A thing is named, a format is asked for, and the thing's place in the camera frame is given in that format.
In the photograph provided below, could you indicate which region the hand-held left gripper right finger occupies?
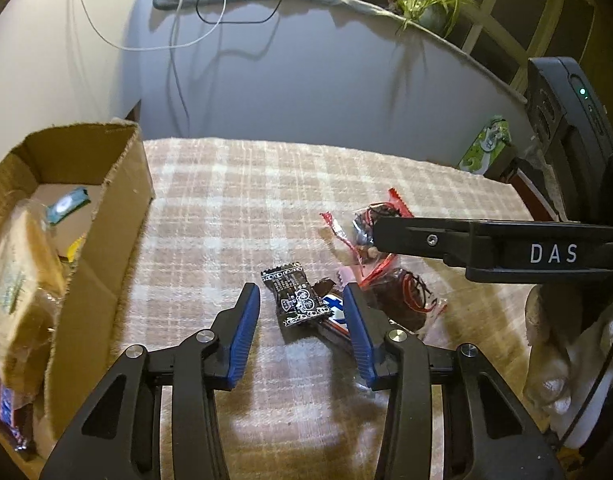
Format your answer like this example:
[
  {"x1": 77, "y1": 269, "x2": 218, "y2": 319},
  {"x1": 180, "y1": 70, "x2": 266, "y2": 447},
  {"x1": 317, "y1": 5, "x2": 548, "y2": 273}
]
[{"x1": 342, "y1": 282, "x2": 567, "y2": 480}]

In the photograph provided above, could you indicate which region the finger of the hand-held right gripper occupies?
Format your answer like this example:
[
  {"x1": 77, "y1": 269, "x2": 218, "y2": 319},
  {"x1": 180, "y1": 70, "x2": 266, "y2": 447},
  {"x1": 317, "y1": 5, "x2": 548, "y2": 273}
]
[{"x1": 373, "y1": 216, "x2": 474, "y2": 265}]

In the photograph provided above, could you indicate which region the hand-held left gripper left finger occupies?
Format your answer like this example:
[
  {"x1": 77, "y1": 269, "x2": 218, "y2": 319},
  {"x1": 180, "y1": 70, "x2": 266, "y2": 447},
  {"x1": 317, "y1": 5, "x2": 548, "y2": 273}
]
[{"x1": 39, "y1": 282, "x2": 261, "y2": 480}]

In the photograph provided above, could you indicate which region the blue white candy bar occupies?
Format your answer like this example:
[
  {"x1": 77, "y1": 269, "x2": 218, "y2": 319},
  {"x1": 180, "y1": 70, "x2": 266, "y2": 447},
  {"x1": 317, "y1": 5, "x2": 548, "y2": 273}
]
[{"x1": 311, "y1": 279, "x2": 352, "y2": 343}]

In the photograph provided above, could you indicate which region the red clear snack packet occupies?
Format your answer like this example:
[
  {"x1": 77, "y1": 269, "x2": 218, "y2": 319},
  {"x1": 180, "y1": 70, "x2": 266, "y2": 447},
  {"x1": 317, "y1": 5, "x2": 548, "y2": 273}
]
[
  {"x1": 359, "y1": 267, "x2": 447, "y2": 333},
  {"x1": 320, "y1": 187, "x2": 417, "y2": 281}
]

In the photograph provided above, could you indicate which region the black patterned snack packet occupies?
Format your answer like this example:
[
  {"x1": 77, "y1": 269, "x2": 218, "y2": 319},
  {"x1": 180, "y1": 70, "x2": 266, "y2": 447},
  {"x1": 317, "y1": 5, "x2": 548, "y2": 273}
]
[{"x1": 260, "y1": 261, "x2": 333, "y2": 328}]

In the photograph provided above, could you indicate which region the cardboard box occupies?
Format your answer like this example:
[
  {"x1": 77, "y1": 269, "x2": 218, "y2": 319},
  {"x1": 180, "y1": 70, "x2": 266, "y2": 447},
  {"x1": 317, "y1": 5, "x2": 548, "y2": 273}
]
[{"x1": 0, "y1": 120, "x2": 154, "y2": 466}]

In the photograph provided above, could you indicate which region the yellow snack packet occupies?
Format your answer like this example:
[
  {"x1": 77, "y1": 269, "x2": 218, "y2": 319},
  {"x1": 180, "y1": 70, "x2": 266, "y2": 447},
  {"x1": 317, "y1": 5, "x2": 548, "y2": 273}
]
[{"x1": 59, "y1": 237, "x2": 87, "y2": 263}]

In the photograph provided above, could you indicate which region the teal snack packet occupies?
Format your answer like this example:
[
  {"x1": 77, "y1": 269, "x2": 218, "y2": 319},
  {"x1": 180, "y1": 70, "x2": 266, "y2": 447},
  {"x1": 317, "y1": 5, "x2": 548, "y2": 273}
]
[{"x1": 45, "y1": 186, "x2": 90, "y2": 225}]

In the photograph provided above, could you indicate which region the clear bread packet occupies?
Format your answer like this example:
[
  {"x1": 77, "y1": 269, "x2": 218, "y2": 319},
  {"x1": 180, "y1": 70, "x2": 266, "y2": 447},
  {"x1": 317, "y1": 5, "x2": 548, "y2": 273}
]
[{"x1": 0, "y1": 199, "x2": 70, "y2": 396}]

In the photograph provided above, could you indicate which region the brown chocolate bar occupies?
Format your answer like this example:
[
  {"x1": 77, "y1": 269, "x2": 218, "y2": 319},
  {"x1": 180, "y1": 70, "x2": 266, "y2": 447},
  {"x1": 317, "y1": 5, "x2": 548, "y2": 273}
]
[{"x1": 0, "y1": 385, "x2": 37, "y2": 461}]

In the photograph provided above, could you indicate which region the red storage box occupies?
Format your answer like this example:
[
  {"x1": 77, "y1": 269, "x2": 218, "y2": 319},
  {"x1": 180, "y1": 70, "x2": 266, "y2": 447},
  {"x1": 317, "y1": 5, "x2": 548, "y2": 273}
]
[{"x1": 501, "y1": 156, "x2": 557, "y2": 221}]

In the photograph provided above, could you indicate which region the green tissue box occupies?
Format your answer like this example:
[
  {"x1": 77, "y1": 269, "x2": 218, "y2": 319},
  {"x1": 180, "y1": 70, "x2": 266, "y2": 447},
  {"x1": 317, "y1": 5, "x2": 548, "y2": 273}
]
[{"x1": 459, "y1": 115, "x2": 517, "y2": 181}]

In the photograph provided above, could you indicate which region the plaid tablecloth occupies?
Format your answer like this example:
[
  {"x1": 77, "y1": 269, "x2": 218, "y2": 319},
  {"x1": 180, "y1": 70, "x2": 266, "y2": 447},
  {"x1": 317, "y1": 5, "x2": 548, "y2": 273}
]
[{"x1": 121, "y1": 137, "x2": 552, "y2": 480}]

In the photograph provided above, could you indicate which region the window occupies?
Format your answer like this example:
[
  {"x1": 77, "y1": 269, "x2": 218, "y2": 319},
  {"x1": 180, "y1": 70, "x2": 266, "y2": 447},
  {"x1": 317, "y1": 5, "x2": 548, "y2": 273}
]
[{"x1": 336, "y1": 0, "x2": 597, "y2": 86}]

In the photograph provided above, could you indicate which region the white charger cable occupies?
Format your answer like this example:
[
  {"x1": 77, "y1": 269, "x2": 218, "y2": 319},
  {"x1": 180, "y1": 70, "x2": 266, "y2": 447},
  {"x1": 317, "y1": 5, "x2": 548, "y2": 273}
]
[{"x1": 172, "y1": 0, "x2": 190, "y2": 138}]

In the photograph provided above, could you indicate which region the white lamp cable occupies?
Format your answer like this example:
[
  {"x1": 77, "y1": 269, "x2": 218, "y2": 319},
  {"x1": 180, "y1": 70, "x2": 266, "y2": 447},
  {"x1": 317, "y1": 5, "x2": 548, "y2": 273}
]
[{"x1": 76, "y1": 0, "x2": 224, "y2": 52}]

